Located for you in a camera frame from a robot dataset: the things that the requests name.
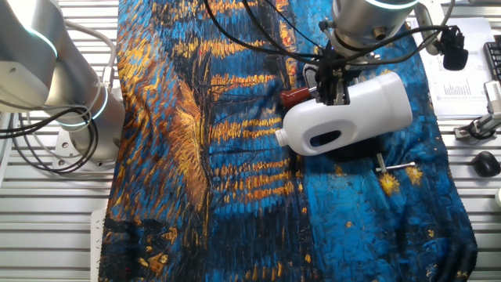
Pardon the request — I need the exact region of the white plastic panel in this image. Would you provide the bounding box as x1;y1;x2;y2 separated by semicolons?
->
90;209;106;282

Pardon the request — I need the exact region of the silver lever with brown handle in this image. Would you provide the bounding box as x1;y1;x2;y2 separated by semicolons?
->
279;85;318;110

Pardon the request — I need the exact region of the printed paper sheet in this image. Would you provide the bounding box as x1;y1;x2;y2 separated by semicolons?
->
406;17;498;121

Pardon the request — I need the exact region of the silver clamp screw with T-bar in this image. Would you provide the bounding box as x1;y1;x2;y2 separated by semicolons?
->
373;152;416;174

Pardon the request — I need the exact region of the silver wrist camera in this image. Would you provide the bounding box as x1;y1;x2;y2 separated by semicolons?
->
413;2;442;56

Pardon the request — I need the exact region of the white plastic jug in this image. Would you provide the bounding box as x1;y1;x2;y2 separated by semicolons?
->
274;71;414;157

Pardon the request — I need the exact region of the starry night painting cloth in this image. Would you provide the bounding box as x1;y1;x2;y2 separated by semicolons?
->
97;0;479;282

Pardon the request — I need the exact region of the black cable loop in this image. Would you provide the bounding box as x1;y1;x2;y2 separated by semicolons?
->
0;105;101;174

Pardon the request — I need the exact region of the black round knob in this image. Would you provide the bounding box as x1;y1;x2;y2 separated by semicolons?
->
467;150;501;178

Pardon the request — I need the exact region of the silver camera mount bracket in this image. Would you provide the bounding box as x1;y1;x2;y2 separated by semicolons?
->
453;113;501;141

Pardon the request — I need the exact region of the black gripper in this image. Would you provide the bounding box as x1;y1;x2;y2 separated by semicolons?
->
315;57;356;107

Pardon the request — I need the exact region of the black keyboard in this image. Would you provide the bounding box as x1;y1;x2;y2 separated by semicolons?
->
483;34;501;83

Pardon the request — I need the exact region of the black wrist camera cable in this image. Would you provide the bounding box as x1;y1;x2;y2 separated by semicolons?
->
340;24;447;67

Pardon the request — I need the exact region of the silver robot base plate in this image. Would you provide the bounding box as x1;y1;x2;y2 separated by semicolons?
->
50;127;118;173

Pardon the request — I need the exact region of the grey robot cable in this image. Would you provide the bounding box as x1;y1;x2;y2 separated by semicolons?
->
62;19;118;92

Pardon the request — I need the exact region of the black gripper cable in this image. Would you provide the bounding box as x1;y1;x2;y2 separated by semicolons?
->
202;0;330;66
241;0;326;60

